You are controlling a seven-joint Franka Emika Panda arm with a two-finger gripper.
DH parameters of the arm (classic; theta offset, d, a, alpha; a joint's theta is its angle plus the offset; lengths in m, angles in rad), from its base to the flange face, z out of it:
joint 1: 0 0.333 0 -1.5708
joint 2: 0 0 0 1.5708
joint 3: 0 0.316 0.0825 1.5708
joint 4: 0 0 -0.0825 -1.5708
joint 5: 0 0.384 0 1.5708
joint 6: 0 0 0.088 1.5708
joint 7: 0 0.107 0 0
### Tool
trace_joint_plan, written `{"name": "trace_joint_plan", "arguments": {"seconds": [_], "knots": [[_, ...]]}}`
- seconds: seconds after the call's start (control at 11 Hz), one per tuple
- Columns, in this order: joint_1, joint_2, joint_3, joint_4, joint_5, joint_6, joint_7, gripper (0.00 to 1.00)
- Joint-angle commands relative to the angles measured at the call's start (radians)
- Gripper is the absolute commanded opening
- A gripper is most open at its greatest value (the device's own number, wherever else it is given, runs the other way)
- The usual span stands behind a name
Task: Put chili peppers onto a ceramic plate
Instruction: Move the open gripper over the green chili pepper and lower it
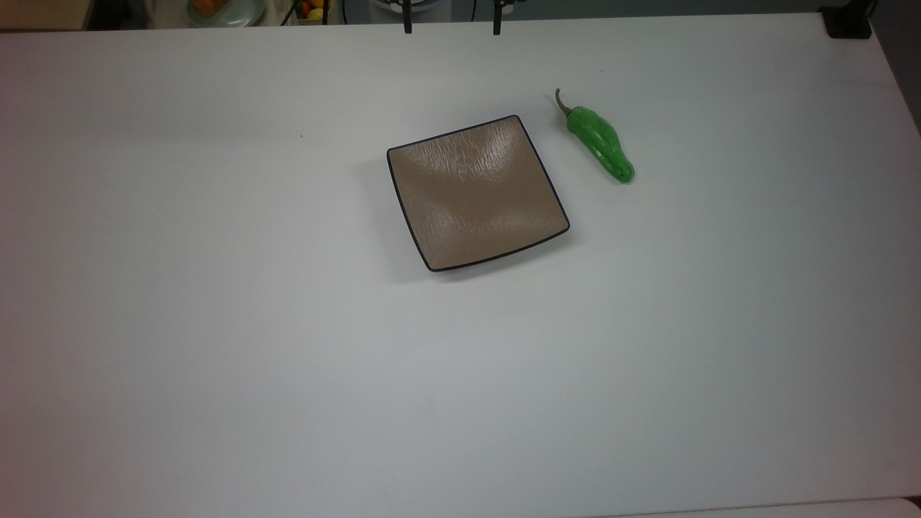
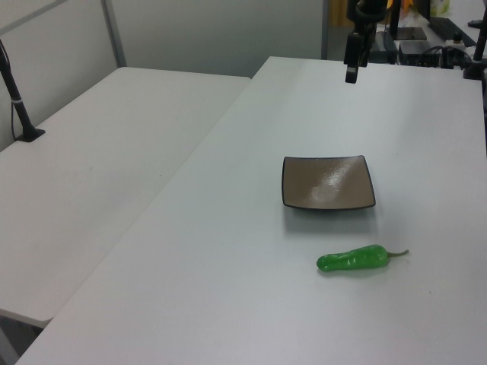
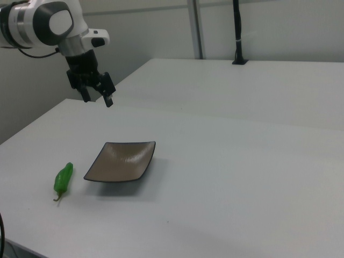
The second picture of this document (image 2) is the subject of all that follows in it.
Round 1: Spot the grey partition post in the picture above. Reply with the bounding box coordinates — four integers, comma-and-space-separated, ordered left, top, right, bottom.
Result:
100, 0, 127, 70

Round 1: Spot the black camera stand with base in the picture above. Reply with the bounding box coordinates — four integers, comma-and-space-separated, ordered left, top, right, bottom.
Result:
0, 37, 46, 143

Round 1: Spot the black monitor stand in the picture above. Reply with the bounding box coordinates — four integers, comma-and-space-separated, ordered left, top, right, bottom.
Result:
384, 0, 428, 42

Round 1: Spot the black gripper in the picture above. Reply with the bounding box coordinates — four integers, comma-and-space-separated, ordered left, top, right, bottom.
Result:
343, 0, 390, 84

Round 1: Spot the square brown ceramic plate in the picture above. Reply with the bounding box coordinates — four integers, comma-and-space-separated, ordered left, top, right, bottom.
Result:
281, 154, 377, 211

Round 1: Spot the black electronics box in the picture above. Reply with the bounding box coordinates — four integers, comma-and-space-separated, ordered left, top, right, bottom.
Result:
397, 40, 445, 66

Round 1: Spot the black camera stand with clamp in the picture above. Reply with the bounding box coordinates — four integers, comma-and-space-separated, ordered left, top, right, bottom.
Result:
461, 0, 487, 81

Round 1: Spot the black keyboard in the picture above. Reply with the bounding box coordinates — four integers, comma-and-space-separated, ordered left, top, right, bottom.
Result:
428, 14, 473, 40

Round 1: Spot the green chili pepper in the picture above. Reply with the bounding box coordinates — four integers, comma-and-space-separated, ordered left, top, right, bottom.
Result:
316, 243, 410, 274

